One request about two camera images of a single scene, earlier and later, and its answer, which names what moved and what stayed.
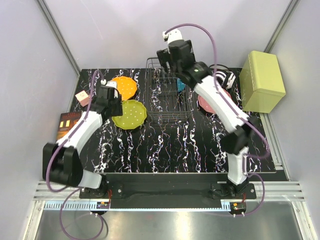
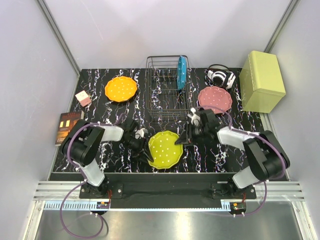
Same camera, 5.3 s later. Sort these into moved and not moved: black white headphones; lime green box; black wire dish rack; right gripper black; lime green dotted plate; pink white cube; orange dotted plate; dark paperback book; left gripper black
Moved: left gripper black; right gripper black; lime green dotted plate
Not moved: orange dotted plate; lime green box; dark paperback book; pink white cube; black wire dish rack; black white headphones
